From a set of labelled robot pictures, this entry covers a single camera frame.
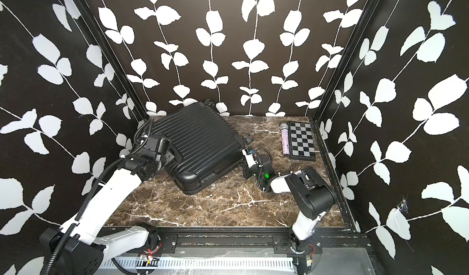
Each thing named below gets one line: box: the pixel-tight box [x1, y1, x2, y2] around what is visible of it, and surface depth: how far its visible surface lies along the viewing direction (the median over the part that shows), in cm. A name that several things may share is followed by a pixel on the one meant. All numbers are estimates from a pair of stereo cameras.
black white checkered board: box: [288, 121, 317, 162], surface depth 107 cm
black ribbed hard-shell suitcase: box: [151, 99, 254, 196], surface depth 78 cm
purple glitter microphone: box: [280, 122, 290, 157], surface depth 109 cm
